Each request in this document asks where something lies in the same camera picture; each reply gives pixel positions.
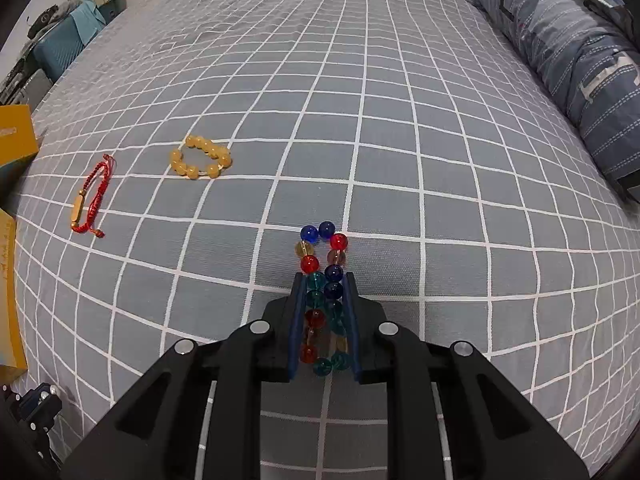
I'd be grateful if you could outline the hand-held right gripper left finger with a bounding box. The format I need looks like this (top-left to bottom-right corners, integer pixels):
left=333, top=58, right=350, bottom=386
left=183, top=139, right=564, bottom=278
left=59, top=272, right=308, bottom=480

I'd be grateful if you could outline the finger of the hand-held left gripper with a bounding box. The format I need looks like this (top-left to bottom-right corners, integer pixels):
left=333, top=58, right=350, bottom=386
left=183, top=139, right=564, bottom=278
left=0, top=382, right=64, bottom=467

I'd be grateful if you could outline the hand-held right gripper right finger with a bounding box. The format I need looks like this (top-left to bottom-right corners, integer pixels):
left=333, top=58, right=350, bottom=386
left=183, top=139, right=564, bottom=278
left=346, top=273, right=590, bottom=480

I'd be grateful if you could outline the multicolour glass bead bracelet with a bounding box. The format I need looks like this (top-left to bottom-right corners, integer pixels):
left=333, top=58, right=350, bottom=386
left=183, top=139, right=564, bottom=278
left=292, top=219, right=351, bottom=377

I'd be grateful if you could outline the blue and yellow cardboard box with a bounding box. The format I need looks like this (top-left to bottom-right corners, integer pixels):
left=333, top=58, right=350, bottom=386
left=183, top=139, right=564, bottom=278
left=0, top=104, right=41, bottom=372

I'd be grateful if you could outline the grey grid bed sheet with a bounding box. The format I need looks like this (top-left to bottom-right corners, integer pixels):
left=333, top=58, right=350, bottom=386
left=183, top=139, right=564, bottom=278
left=10, top=0, right=637, bottom=480

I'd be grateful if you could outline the folded blue-grey duvet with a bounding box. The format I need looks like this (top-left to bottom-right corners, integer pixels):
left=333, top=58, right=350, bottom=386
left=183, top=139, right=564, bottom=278
left=451, top=0, right=640, bottom=197

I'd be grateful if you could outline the teal suitcase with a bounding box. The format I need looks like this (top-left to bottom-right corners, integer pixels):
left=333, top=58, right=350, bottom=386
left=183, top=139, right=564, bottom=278
left=31, top=0, right=109, bottom=84

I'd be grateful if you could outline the grey clothing pile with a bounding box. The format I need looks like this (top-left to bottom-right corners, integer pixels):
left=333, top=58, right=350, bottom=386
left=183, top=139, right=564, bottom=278
left=26, top=3, right=77, bottom=39

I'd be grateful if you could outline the red string bracelet gold tube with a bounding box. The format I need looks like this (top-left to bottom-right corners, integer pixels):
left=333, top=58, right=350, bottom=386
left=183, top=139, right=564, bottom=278
left=68, top=153, right=117, bottom=239

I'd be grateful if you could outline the yellow bead bracelet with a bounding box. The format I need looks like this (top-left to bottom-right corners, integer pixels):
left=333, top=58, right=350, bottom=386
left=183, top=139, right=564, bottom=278
left=168, top=134, right=234, bottom=181

